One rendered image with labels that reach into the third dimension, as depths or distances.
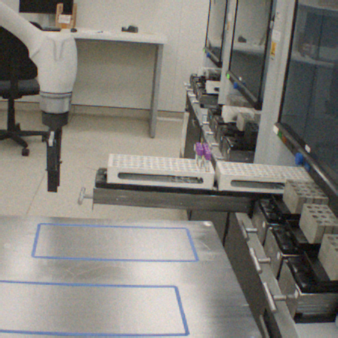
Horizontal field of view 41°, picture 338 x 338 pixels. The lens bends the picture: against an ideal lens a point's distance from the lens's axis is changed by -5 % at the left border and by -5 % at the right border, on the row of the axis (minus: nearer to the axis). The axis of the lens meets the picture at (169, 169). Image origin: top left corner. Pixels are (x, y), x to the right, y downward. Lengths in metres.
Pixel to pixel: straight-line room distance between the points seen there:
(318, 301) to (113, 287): 0.42
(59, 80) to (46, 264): 0.51
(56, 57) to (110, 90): 3.66
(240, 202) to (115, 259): 0.50
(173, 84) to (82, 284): 4.09
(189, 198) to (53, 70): 0.51
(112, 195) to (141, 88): 3.60
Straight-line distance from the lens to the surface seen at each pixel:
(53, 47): 1.25
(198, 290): 0.92
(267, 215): 1.25
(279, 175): 1.40
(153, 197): 1.32
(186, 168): 1.34
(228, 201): 1.35
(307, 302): 1.01
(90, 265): 0.96
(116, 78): 4.86
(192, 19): 4.80
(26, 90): 3.73
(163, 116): 4.95
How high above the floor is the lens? 1.35
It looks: 22 degrees down
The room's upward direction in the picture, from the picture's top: 6 degrees clockwise
